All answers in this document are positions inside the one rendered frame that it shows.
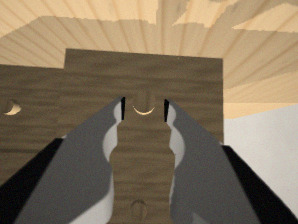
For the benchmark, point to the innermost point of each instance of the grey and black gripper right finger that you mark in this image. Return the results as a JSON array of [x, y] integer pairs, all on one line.
[[213, 184]]

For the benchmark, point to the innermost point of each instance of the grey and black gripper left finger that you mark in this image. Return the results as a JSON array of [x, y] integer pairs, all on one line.
[[70, 180]]

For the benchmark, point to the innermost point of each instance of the dark brown chest of drawers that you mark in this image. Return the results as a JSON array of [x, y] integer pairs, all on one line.
[[24, 153]]

